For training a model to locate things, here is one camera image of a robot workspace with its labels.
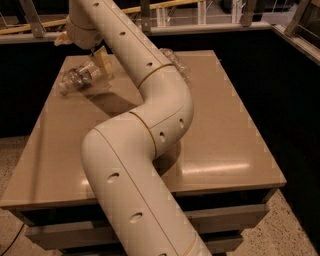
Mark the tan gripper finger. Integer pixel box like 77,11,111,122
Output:
54,31,72,46
93,46,112,76

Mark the clear bottle with red label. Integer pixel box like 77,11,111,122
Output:
59,61,104,96

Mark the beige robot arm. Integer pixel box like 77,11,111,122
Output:
66,0,211,256

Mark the clear crushed plastic bottle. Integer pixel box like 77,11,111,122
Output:
160,48,190,83

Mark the beige drawer cabinet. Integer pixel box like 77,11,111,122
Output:
0,49,288,256

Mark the top drawer front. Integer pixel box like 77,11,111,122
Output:
25,204,269,251

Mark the grey metal railing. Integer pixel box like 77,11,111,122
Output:
0,0,320,64

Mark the black cable on floor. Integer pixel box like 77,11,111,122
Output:
0,222,26,256

